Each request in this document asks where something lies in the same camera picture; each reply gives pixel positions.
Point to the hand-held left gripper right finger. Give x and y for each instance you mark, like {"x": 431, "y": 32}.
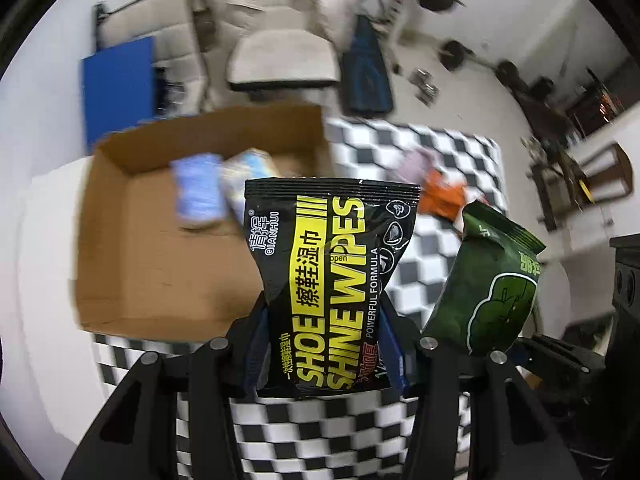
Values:
{"x": 397, "y": 360}

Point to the black dumbbell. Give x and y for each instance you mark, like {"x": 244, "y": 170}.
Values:
{"x": 455, "y": 52}

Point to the black yellow wipes packet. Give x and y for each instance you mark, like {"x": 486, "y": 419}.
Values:
{"x": 325, "y": 280}

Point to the blue board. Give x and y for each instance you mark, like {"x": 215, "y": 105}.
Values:
{"x": 120, "y": 87}

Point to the light blue tissue packet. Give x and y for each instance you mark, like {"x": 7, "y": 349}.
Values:
{"x": 245, "y": 175}

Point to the blue black bag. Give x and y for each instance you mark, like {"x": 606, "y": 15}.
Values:
{"x": 367, "y": 72}

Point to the pale purple packet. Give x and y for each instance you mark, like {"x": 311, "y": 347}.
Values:
{"x": 417, "y": 166}

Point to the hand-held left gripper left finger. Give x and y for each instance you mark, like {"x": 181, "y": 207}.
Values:
{"x": 259, "y": 345}

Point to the wooden chair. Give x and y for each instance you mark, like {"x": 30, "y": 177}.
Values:
{"x": 595, "y": 175}

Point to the cardboard box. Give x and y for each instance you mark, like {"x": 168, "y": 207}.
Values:
{"x": 150, "y": 270}

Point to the green wipes packet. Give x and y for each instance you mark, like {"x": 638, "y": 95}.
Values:
{"x": 487, "y": 290}

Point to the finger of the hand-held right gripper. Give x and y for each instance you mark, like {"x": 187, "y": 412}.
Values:
{"x": 560, "y": 357}

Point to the beige sofa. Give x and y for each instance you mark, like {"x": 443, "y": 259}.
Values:
{"x": 155, "y": 25}

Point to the beige armchair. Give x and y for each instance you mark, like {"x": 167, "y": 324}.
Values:
{"x": 285, "y": 45}

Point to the black white checkered cloth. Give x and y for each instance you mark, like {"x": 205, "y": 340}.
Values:
{"x": 440, "y": 260}

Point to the orange packet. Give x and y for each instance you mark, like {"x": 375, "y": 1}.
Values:
{"x": 440, "y": 197}

